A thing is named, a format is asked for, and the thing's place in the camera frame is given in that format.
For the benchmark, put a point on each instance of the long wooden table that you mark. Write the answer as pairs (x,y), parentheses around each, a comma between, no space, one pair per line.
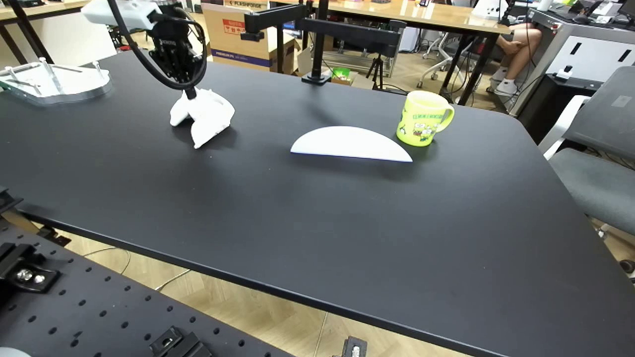
(449,16)

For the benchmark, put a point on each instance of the white cloth towel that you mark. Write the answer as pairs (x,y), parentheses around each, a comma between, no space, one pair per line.
(209,115)

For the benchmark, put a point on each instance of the black bracket with silver screws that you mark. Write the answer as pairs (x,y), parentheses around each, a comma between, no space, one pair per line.
(31,276)

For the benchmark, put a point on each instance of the white panel board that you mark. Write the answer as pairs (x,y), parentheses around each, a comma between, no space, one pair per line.
(72,40)

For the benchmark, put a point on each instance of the black clamp bracket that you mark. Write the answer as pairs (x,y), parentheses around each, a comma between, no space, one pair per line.
(176,343)

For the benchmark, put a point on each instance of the grey office chair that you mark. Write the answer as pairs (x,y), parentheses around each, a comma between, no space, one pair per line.
(596,185)

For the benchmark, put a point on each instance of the clear acrylic rack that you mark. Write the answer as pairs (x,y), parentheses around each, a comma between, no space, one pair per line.
(61,80)

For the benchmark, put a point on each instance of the seated person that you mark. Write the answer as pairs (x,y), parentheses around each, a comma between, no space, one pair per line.
(519,50)

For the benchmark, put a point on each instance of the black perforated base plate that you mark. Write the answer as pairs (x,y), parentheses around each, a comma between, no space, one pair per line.
(86,310)

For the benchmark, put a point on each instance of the cardboard box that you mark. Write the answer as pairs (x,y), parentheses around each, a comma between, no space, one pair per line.
(225,32)

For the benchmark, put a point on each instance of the green tape roll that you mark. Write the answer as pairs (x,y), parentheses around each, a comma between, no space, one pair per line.
(342,74)

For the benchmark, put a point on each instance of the grey slotted cabinet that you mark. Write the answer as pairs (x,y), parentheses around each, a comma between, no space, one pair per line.
(596,56)

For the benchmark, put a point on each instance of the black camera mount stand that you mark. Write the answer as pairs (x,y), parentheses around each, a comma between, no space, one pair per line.
(350,34)

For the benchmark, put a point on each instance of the small silver-black clamp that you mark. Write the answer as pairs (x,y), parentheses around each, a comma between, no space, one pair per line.
(354,347)

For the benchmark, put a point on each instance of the wooden desk with black legs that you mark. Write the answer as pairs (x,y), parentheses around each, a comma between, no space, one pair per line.
(41,10)

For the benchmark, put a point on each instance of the small black tripod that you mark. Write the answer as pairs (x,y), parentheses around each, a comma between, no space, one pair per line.
(378,70)

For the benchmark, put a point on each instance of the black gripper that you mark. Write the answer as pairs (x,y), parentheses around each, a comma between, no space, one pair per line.
(180,46)

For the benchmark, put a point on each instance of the white plate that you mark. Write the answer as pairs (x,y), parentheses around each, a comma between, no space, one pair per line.
(350,143)

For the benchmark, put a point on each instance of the yellow-green printed mug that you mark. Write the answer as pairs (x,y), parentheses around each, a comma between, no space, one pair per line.
(420,119)

